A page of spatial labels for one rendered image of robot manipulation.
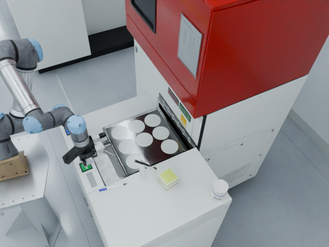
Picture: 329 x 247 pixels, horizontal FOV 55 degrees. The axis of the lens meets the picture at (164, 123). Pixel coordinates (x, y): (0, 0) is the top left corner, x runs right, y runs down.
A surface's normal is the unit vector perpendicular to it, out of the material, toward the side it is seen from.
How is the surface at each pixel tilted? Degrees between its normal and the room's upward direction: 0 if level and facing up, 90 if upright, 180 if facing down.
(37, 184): 0
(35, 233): 0
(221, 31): 90
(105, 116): 0
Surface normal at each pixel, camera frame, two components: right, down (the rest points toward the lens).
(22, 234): 0.04, -0.62
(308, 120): -0.88, 0.35
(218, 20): 0.47, 0.70
